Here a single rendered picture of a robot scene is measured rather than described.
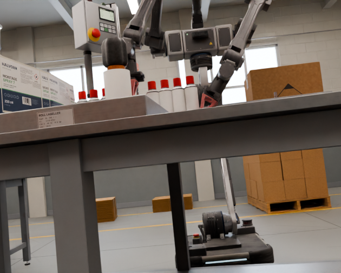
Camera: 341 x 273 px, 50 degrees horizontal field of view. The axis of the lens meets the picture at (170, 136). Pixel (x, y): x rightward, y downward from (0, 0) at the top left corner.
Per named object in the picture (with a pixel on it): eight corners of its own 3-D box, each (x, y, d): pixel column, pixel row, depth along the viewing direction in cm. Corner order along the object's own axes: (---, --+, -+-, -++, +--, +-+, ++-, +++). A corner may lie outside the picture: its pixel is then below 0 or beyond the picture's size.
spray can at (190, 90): (188, 127, 141) (182, 75, 143) (188, 128, 146) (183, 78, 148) (201, 125, 141) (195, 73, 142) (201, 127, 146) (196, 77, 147)
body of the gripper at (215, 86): (203, 90, 139) (213, 73, 139) (205, 95, 149) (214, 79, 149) (218, 98, 138) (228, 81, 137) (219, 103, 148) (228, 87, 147)
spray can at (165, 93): (162, 130, 143) (156, 79, 145) (163, 131, 148) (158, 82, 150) (175, 129, 143) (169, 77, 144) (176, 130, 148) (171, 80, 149)
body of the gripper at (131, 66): (141, 76, 139) (139, 57, 139) (116, 79, 140) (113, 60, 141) (145, 79, 145) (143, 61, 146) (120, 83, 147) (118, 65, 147)
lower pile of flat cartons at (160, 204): (152, 213, 579) (151, 200, 581) (156, 208, 631) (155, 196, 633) (192, 209, 574) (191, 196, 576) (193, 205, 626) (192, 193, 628)
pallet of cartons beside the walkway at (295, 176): (332, 207, 454) (323, 136, 461) (266, 214, 454) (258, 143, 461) (299, 198, 574) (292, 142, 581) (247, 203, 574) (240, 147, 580)
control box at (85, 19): (74, 49, 159) (71, 7, 160) (106, 54, 171) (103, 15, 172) (87, 42, 152) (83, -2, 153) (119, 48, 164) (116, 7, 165)
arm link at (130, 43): (145, 37, 145) (125, 32, 146) (142, 26, 134) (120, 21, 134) (138, 65, 145) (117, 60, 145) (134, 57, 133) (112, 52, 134)
